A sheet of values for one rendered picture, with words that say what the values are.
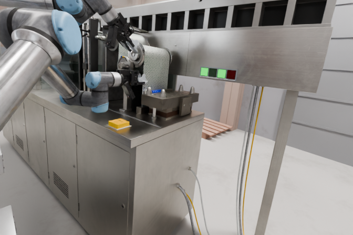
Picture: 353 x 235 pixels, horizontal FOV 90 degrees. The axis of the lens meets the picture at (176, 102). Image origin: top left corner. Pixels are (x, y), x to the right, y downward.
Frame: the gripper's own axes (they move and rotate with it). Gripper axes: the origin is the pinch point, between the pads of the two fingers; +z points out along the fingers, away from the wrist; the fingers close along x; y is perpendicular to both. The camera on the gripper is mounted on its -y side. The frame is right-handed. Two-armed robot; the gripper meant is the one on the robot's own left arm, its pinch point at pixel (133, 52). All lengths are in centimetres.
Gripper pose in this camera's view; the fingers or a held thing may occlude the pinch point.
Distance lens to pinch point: 107.8
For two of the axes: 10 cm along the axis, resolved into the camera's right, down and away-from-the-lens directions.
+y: 4.4, -8.2, 3.5
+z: 3.9, 5.3, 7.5
